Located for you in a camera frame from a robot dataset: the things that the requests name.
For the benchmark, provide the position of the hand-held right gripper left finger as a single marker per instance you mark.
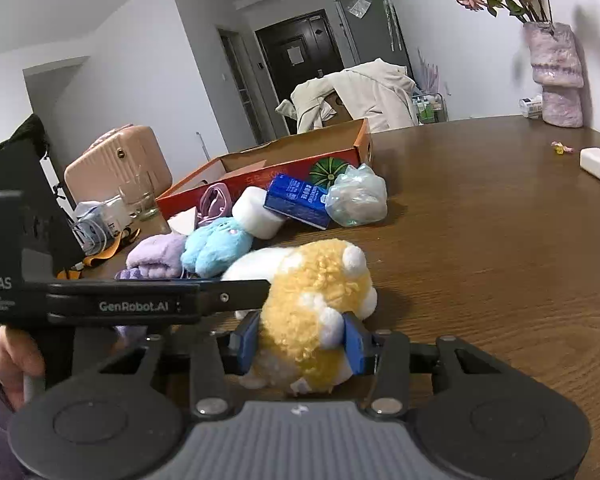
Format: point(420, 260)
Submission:
point(242, 345)

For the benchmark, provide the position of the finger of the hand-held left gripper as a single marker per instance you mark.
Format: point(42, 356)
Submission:
point(230, 297)

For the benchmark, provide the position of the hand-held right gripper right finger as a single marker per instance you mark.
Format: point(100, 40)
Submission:
point(357, 350)

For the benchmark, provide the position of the light blue plush toy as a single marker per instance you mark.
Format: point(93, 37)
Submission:
point(215, 247)

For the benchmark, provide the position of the yellow and white plush toy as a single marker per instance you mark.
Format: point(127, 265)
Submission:
point(305, 310)

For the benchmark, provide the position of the lavender fuzzy plush toy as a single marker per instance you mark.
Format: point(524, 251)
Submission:
point(155, 257)

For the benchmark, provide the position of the white foam roll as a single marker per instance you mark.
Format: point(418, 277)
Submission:
point(255, 212)

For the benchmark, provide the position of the purple satin cloth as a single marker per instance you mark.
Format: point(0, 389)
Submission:
point(215, 200)

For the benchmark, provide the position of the orange cardboard box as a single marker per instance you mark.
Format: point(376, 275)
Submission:
point(290, 155)

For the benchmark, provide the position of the person's left hand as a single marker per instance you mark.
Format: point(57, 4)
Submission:
point(15, 365)

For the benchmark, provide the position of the white paper napkin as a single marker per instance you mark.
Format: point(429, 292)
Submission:
point(182, 222)

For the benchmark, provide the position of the black paper bag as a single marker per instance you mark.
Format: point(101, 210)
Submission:
point(45, 210)

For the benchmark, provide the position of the clear drinking glass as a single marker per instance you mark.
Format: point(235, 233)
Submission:
point(140, 205)

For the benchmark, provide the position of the blue tissue packet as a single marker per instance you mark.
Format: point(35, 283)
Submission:
point(295, 200)

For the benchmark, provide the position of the pink hard suitcase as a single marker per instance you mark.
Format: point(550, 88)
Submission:
point(110, 160)

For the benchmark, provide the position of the clear crumpled plastic bag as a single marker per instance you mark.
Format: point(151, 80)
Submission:
point(355, 197)

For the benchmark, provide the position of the black cloth bag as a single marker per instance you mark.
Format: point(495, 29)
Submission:
point(30, 132)

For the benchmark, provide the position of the brown cardboard box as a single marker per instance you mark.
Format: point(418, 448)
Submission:
point(337, 110)

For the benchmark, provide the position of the black entrance door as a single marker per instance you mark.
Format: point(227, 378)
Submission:
point(305, 80)

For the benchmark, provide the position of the beige coat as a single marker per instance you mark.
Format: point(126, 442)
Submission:
point(370, 95)

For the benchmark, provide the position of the white paper notice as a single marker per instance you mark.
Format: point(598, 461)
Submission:
point(294, 55)

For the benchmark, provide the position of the metal trolley rack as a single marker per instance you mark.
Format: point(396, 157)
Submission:
point(430, 107)

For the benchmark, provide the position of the purple flower bouquet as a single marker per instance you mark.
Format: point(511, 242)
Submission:
point(428, 72)

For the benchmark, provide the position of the small candy wrapper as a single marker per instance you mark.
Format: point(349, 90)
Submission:
point(561, 147)

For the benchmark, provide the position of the grey refrigerator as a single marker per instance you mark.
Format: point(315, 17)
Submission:
point(370, 35)

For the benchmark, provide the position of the white charger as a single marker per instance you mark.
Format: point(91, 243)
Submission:
point(595, 162)

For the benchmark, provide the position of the small clear plastic bag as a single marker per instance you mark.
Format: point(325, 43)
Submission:
point(358, 6)

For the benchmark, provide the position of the clear umbrella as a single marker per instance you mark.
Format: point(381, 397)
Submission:
point(389, 15)

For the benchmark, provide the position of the purple textured vase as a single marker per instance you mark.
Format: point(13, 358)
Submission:
point(555, 70)

